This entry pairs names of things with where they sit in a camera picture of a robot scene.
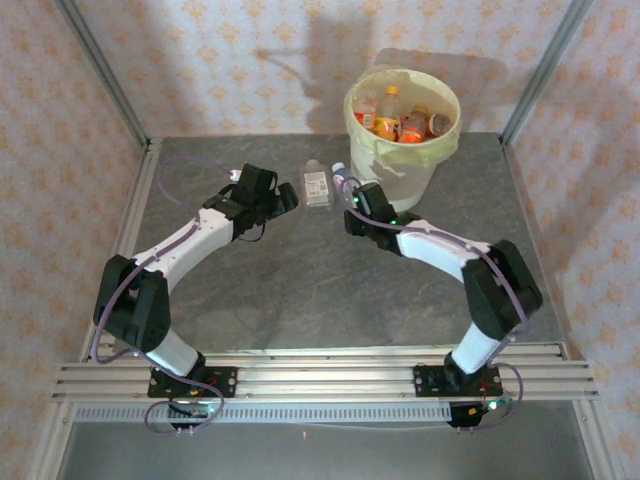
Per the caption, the orange drink bottle white label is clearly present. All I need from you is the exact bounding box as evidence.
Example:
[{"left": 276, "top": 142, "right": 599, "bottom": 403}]
[{"left": 397, "top": 103, "right": 432, "bottom": 146}]

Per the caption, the slotted white cable duct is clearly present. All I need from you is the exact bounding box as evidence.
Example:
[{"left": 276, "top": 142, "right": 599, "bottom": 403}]
[{"left": 72, "top": 402, "right": 454, "bottom": 425}]

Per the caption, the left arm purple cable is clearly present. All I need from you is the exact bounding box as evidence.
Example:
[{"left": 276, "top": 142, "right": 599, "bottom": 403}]
[{"left": 89, "top": 155, "right": 236, "bottom": 366}]

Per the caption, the aluminium frame post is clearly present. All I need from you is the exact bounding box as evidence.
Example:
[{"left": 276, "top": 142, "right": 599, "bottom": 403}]
[
  {"left": 52, "top": 0, "right": 153, "bottom": 154},
  {"left": 499, "top": 0, "right": 596, "bottom": 147}
]

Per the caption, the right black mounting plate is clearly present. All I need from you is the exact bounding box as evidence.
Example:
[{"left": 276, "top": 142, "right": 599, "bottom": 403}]
[{"left": 413, "top": 363, "right": 504, "bottom": 400}]

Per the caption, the controller board green light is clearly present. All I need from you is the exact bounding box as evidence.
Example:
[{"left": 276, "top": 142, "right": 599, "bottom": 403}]
[
  {"left": 167, "top": 399, "right": 224, "bottom": 431},
  {"left": 447, "top": 399, "right": 501, "bottom": 431}
]

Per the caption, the white plastic bin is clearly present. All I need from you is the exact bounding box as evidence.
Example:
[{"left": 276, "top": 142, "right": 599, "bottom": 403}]
[{"left": 344, "top": 68, "right": 462, "bottom": 214}]

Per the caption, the clear square bottle white label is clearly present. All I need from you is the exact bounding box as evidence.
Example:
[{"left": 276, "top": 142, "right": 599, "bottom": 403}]
[{"left": 298, "top": 158, "right": 335, "bottom": 212}]

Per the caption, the black mounting plate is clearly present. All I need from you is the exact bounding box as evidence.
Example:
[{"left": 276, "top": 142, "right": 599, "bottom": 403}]
[
  {"left": 413, "top": 363, "right": 504, "bottom": 400},
  {"left": 148, "top": 366, "right": 239, "bottom": 400}
]

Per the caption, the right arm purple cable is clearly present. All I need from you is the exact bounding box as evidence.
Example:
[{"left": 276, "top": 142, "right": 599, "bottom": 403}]
[{"left": 338, "top": 177, "right": 531, "bottom": 369}]

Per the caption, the orange bottle orange cap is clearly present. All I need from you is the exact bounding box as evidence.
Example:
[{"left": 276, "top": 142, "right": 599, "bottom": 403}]
[{"left": 373, "top": 85, "right": 402, "bottom": 142}]

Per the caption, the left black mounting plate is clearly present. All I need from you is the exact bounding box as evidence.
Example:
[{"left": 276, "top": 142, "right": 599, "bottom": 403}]
[{"left": 148, "top": 366, "right": 239, "bottom": 400}]

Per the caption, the clear bottle purple cap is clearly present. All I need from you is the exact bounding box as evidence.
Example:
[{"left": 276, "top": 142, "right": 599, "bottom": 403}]
[{"left": 330, "top": 162, "right": 362, "bottom": 201}]

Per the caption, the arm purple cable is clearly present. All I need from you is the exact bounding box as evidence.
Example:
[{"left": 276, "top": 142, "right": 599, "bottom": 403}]
[
  {"left": 89, "top": 155, "right": 236, "bottom": 366},
  {"left": 338, "top": 177, "right": 531, "bottom": 369}
]

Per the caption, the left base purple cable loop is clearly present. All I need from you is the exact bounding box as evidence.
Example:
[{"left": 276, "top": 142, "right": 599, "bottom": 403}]
[{"left": 144, "top": 387, "right": 226, "bottom": 436}]

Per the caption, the right controller board green light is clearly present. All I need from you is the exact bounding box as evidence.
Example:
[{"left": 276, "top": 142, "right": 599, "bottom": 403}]
[{"left": 447, "top": 399, "right": 501, "bottom": 431}]

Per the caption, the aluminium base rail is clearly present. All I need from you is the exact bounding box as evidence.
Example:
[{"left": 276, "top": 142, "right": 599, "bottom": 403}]
[{"left": 52, "top": 342, "right": 600, "bottom": 402}]

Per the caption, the left controller board green light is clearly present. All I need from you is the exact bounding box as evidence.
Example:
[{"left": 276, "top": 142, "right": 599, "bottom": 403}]
[{"left": 167, "top": 399, "right": 224, "bottom": 431}]

